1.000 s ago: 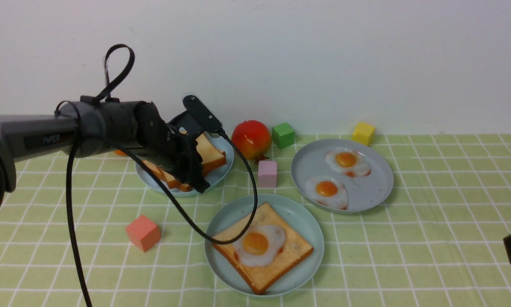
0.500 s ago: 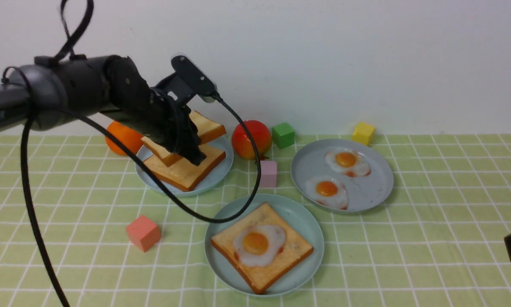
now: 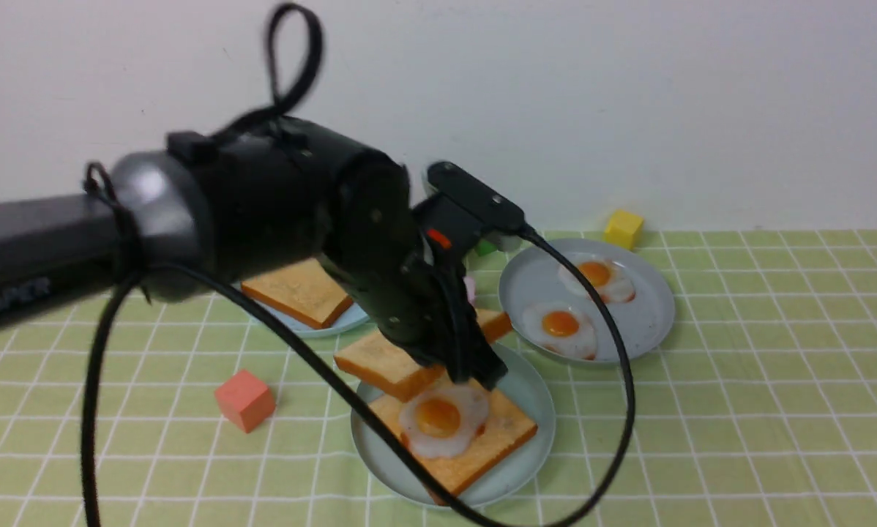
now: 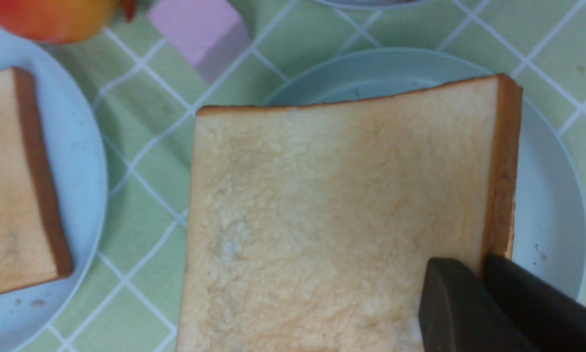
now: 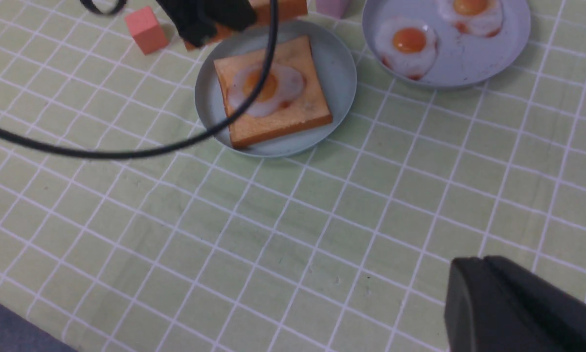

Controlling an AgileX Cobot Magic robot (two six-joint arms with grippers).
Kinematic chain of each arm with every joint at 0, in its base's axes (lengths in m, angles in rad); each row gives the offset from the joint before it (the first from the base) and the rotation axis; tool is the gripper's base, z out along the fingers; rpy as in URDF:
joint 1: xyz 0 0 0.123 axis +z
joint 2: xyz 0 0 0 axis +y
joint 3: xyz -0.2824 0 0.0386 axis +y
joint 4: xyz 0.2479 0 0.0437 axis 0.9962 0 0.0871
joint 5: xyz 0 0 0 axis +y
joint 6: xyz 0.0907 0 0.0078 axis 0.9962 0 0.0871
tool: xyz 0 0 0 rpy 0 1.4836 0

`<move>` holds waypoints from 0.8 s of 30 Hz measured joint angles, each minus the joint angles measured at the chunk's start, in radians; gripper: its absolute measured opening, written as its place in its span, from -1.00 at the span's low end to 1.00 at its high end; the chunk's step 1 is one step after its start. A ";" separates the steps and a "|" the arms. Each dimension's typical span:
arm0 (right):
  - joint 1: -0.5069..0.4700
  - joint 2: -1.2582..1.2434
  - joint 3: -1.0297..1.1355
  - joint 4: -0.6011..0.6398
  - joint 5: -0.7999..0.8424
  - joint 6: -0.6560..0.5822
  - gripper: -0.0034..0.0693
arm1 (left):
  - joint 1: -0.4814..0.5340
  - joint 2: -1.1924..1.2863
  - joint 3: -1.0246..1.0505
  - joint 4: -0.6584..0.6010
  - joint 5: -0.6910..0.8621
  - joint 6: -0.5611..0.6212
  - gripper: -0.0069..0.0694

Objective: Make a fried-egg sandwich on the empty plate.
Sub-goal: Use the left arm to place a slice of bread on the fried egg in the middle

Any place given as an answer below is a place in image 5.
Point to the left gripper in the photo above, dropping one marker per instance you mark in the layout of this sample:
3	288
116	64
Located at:
196	20

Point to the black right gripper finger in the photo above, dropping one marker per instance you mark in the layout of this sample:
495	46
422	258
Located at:
496	305

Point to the fried egg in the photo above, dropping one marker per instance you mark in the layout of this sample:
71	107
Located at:
406	46
482	18
283	85

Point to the toast slice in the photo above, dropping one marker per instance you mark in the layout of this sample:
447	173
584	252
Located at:
309	111

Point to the fried egg front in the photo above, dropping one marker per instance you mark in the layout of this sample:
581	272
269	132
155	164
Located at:
406	46

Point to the salmon cube block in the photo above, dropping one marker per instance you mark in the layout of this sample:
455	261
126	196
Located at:
146	31

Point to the pink lilac cube block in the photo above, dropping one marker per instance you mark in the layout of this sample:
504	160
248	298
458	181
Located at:
332	8

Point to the light green center plate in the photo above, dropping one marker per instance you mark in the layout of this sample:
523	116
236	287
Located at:
337	75

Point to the green checkered tablecloth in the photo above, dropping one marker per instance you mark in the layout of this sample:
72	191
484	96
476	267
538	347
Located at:
343	248

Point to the grey egg plate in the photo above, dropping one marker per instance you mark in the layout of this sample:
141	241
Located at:
462	60

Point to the fried egg back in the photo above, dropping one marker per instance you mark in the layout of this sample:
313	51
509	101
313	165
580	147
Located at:
482	18

